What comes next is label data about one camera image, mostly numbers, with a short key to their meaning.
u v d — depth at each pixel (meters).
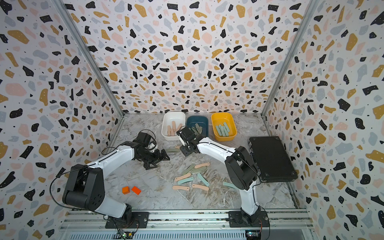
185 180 0.87
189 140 0.71
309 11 0.72
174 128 1.13
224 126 1.13
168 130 1.10
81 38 0.80
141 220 0.74
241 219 0.70
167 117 1.16
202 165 0.93
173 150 1.00
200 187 0.85
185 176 0.88
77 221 0.75
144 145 0.75
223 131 1.10
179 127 1.13
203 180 0.88
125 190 0.82
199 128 1.12
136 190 0.84
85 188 0.43
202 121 1.18
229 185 0.85
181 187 0.84
